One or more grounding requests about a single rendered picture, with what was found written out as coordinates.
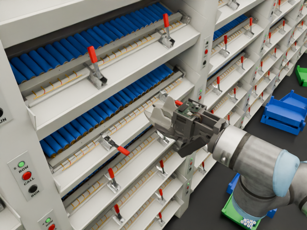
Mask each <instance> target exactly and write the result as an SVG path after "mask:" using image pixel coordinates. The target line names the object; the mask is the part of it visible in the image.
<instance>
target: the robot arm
mask: <svg viewBox="0 0 307 230"><path fill-rule="evenodd" d="M192 102H195V103H197V104H200V105H201V107H200V106H197V105H196V104H193V103H192ZM153 107H154V108H153V111H152V113H150V112H148V111H146V110H145V111H144V114H145V116H146V117H147V119H148V120H149V122H150V123H151V124H152V125H153V126H154V127H155V129H156V130H158V131H159V132H160V133H161V134H162V135H164V136H165V137H167V138H170V139H173V140H175V141H178V140H179V141H182V142H183V144H182V145H181V147H180V149H179V150H178V151H177V153H178V154H179V155H180V157H181V158H184V157H186V156H188V155H191V154H192V153H193V152H195V151H196V150H198V149H200V148H202V147H203V146H205V145H206V144H208V147H207V151H208V152H210V153H211V154H212V158H213V159H214V160H216V161H218V162H220V163H221V164H223V165H225V166H227V167H229V168H230V169H232V170H234V171H235V172H237V173H239V174H240V175H239V178H238V181H237V184H236V186H235V188H234V189H233V195H232V204H233V206H234V208H235V210H236V211H237V212H238V213H239V214H240V215H241V216H243V217H244V218H246V219H249V220H260V219H262V218H263V217H265V216H266V215H267V213H268V211H270V210H274V209H277V208H280V207H283V206H287V205H290V204H296V206H297V207H298V208H299V209H300V210H301V212H302V213H303V214H305V215H306V216H307V161H304V162H300V160H299V158H298V157H296V156H294V155H293V154H291V153H289V152H288V151H287V150H285V149H284V150H283V149H281V148H278V147H276V146H274V145H272V144H270V143H268V142H266V141H264V140H262V139H259V138H257V137H255V136H254V135H251V134H249V133H247V132H245V131H243V130H241V129H239V128H237V127H235V126H233V125H228V126H227V127H225V124H226V121H227V120H225V119H223V118H221V117H219V116H217V115H215V114H212V113H210V112H208V111H207V106H206V105H204V104H202V103H200V102H198V101H195V100H193V99H191V98H189V99H188V101H185V102H184V103H183V104H182V105H180V106H179V107H176V105H175V102H174V99H173V98H172V97H170V96H168V97H167V98H166V101H165V103H164V105H160V104H153ZM164 115H165V116H168V117H169V118H170V119H169V118H167V117H165V116H164ZM172 125H173V127H172Z"/></svg>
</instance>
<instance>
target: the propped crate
mask: <svg viewBox="0 0 307 230"><path fill-rule="evenodd" d="M232 195H233V193H232V194H231V196H230V197H229V199H228V201H227V203H226V204H225V206H224V208H223V209H222V214H223V215H224V216H226V217H228V218H229V219H230V220H232V221H234V222H235V223H237V224H238V225H240V226H242V227H243V228H245V229H246V230H256V228H257V227H258V225H259V223H260V221H261V219H260V220H258V221H256V225H255V226H253V227H252V229H249V228H248V227H246V226H244V225H243V224H241V223H240V221H241V220H243V216H241V215H240V214H239V213H238V212H237V211H236V210H235V208H234V206H233V204H232Z"/></svg>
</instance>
